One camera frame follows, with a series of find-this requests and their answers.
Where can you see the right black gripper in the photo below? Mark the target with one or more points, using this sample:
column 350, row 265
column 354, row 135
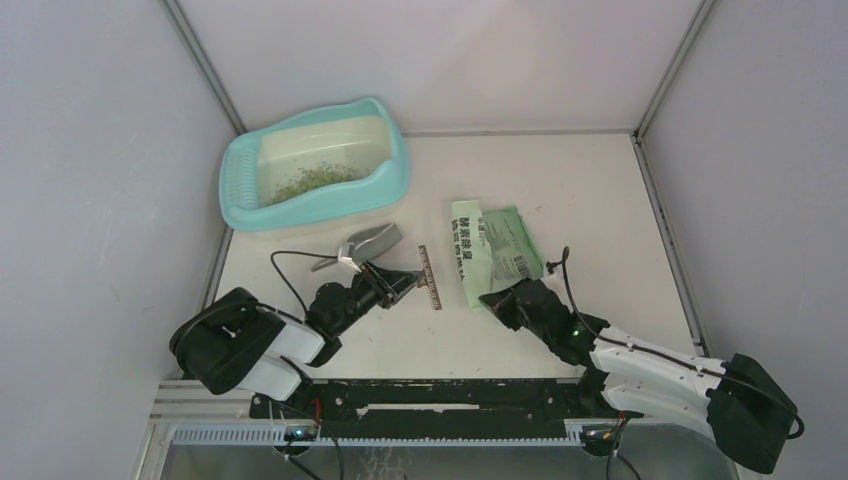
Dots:
column 500, row 304

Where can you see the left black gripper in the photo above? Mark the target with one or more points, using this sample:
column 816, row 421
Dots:
column 388, row 285

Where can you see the torn brown bag strip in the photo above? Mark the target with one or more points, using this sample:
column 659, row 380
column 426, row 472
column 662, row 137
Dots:
column 429, row 279

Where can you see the green cat litter bag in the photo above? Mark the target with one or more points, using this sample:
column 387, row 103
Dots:
column 493, row 249

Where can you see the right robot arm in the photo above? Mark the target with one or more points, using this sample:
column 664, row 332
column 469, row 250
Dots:
column 736, row 403

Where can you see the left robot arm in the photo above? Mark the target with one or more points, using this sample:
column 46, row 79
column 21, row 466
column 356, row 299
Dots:
column 241, row 343

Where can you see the green litter pellets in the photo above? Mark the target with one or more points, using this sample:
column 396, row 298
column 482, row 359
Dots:
column 313, row 178

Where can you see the teal plastic litter box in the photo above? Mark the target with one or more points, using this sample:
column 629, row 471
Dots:
column 360, row 134

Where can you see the black mounting base bar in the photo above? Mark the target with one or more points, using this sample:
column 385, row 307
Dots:
column 477, row 409

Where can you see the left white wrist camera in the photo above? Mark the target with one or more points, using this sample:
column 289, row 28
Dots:
column 347, row 256

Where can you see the white slotted cable duct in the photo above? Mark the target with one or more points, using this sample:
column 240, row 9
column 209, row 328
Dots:
column 258, row 435

